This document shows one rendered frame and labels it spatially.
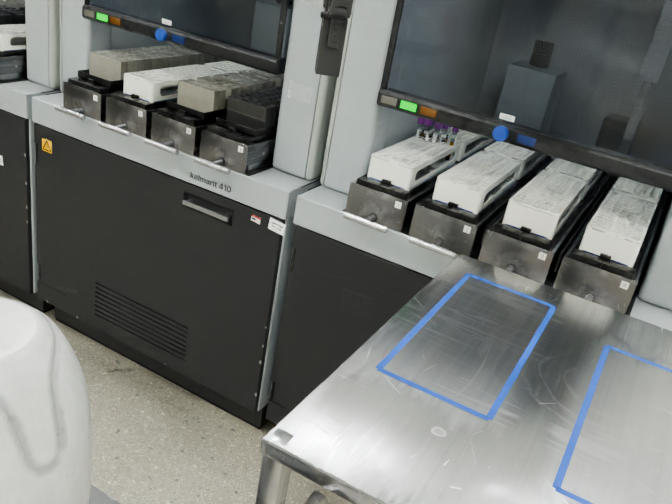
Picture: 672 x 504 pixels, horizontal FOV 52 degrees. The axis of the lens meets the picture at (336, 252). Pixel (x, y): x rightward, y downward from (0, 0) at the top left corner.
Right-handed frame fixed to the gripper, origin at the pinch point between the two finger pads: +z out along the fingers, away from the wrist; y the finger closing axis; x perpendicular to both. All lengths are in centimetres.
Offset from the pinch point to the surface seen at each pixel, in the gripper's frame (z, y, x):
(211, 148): 39, -70, -14
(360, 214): 41, -45, 18
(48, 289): 100, -102, -60
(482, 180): 29, -42, 42
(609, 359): 33, 15, 42
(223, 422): 116, -64, -4
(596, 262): 34, -18, 57
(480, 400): 33.0, 25.7, 20.2
